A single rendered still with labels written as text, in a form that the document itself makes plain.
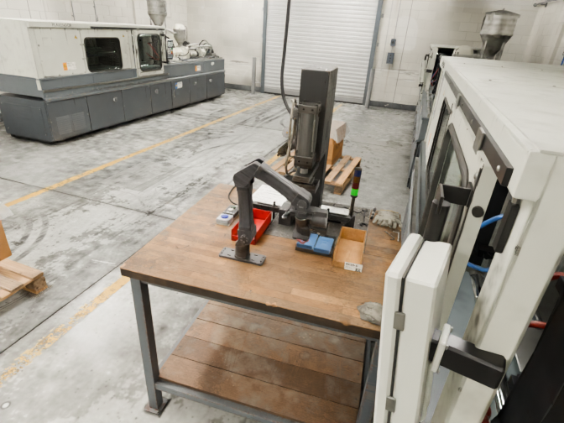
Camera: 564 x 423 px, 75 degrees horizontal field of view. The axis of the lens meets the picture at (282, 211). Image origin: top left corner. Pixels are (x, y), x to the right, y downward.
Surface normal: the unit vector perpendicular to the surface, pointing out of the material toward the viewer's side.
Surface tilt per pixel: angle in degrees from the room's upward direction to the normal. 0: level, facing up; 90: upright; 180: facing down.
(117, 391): 0
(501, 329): 90
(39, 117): 90
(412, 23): 90
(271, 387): 0
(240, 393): 0
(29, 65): 90
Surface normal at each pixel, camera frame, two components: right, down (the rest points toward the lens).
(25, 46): -0.33, 0.40
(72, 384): 0.06, -0.89
